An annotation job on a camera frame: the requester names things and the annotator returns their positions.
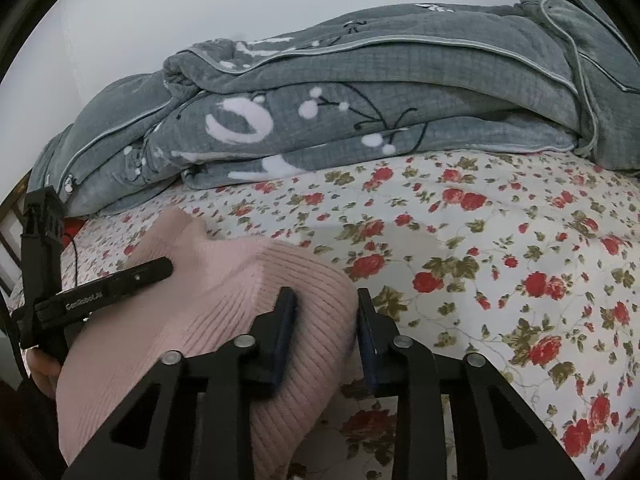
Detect pink knitted sweater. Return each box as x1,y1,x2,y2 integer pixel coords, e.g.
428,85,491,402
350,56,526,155
54,208,358,480

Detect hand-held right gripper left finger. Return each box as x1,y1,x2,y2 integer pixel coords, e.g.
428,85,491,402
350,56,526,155
60,286,301,480

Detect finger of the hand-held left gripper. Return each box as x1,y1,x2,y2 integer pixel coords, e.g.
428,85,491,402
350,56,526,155
92,255,175,295

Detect grey printed blanket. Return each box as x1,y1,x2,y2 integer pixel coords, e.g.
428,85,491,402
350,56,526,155
29,0,640,218

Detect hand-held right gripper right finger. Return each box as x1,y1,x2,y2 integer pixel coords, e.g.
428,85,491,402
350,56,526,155
354,287,586,480

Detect floral bed sheet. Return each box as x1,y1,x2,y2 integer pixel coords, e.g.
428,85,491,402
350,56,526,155
10,149,640,480

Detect person's left hand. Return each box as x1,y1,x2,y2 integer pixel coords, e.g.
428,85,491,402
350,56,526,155
26,347,65,401

